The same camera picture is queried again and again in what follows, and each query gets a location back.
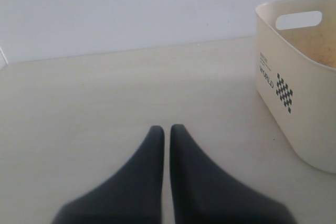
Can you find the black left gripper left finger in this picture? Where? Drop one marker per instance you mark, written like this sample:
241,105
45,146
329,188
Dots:
132,195

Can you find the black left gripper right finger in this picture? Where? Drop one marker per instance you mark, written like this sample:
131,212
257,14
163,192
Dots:
204,193

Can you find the cream bin with sticker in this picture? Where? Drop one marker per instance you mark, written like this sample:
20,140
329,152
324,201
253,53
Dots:
295,77

